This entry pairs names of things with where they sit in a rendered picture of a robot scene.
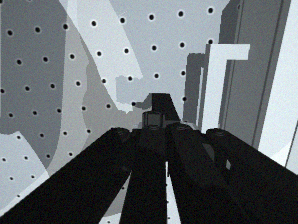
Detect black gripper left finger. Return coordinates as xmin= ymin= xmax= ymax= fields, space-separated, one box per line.
xmin=0 ymin=93 xmax=168 ymax=224

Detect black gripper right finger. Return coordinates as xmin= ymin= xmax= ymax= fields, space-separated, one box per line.
xmin=161 ymin=93 xmax=298 ymax=224

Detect grey block with round holes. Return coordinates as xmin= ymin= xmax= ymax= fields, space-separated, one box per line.
xmin=285 ymin=121 xmax=298 ymax=175

